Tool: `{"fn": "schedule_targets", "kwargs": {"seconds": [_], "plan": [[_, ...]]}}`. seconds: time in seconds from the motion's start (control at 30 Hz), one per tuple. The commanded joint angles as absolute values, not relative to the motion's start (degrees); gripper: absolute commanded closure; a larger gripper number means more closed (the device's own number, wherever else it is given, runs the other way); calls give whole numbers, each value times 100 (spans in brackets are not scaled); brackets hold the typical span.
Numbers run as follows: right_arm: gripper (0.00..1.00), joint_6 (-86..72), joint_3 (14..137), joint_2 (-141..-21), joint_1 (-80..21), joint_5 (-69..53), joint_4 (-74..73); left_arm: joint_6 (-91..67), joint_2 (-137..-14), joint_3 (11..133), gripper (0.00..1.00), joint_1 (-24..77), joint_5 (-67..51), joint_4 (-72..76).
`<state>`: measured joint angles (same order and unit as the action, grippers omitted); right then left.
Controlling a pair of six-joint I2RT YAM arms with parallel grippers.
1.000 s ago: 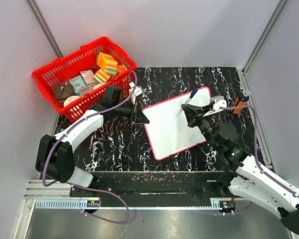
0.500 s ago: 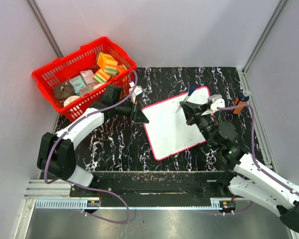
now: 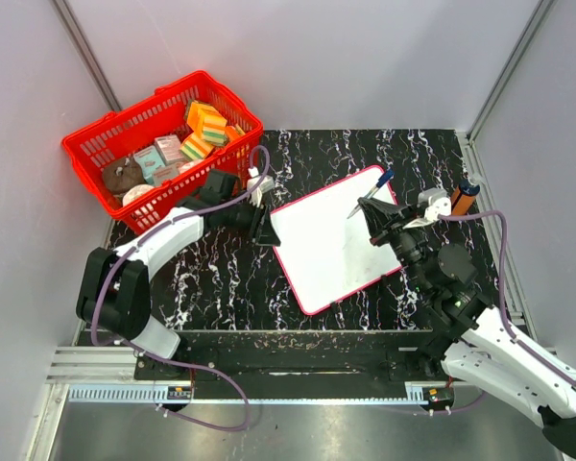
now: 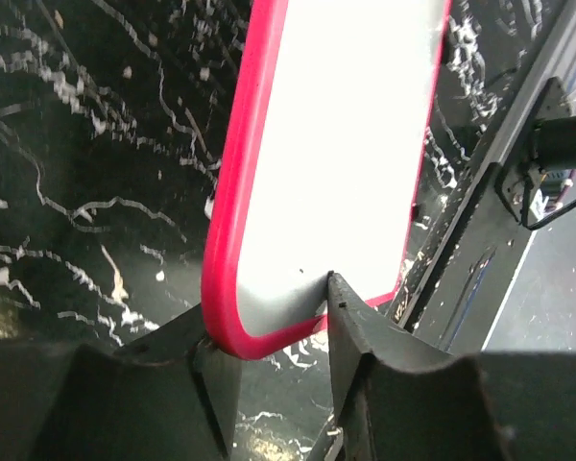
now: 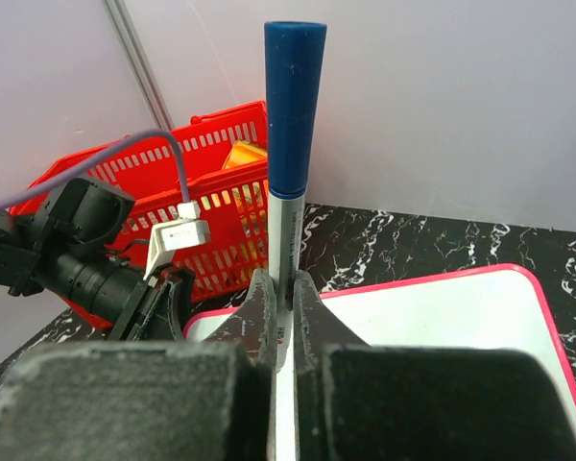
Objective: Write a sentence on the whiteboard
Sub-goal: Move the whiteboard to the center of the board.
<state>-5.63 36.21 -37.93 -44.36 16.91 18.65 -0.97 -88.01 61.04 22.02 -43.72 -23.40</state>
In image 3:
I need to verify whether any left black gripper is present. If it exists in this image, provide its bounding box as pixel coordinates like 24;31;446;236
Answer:
222;198;280;248

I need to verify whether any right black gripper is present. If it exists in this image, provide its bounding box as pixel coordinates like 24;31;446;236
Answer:
361;196;433;294

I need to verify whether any blue capped whiteboard marker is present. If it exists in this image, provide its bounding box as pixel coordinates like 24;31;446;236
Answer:
348;169;395;219

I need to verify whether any pink framed whiteboard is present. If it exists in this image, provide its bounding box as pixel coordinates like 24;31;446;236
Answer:
271;165;400;316

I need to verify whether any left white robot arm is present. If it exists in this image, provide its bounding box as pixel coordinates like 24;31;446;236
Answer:
76;167;280;380

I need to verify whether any striped sponge lower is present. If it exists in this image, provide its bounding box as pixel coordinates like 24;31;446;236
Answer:
180;133;215;160

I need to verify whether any pink box lower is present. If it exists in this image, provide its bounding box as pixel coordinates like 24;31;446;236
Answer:
152;164;180;187

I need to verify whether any striped sponge stack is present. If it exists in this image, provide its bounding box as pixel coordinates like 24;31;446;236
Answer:
185;101;228;146

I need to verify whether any pink small box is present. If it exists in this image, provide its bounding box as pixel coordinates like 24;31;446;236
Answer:
155;134;185;165

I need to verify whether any teal small box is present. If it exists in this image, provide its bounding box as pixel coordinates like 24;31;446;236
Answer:
132;145;166;184

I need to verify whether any pink round pastry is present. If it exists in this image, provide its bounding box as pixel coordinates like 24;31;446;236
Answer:
122;183;155;206

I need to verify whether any red plastic shopping basket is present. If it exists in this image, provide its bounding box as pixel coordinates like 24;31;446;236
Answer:
61;70;263;234

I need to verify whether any brown round bread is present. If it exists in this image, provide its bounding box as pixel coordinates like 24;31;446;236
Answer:
102;157;145;195

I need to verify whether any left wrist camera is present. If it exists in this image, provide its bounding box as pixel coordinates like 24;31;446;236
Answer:
247;167;275;206

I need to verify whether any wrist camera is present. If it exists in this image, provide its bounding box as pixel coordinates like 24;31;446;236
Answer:
247;167;275;206
403;188;451;230

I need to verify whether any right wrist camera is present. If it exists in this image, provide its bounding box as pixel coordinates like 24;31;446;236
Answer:
403;188;451;230

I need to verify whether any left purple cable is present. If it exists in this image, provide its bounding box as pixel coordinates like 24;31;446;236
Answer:
89;146;271;361

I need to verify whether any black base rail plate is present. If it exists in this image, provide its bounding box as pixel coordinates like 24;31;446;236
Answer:
134;330;448;400

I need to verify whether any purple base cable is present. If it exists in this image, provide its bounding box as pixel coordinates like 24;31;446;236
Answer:
138;354;252;432

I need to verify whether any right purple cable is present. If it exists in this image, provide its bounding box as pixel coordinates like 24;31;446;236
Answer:
439;209;576;400

